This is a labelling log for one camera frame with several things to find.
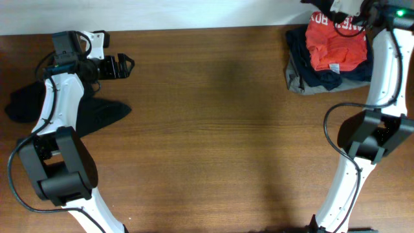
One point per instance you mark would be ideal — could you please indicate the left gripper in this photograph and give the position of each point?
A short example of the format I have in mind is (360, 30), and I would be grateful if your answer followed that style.
(123, 70)

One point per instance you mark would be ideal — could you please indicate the dark green t-shirt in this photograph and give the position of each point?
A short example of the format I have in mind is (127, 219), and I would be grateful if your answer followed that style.
(324, 6)

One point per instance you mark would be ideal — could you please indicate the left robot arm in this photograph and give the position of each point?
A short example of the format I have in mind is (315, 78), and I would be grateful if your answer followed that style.
(59, 166)

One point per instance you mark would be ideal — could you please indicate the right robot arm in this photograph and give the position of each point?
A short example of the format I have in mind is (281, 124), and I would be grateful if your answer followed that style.
(383, 124)

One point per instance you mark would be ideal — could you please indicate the black t-shirt white letters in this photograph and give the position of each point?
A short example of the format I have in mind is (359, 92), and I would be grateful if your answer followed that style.
(93, 113)

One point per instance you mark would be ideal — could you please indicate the grey folded t-shirt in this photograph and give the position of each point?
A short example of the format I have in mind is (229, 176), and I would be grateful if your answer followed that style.
(297, 84)

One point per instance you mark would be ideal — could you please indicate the navy folded t-shirt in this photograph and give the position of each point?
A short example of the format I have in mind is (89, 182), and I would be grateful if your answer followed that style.
(329, 79)

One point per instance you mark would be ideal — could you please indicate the red folded t-shirt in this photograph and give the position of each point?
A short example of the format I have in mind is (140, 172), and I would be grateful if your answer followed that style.
(335, 46)

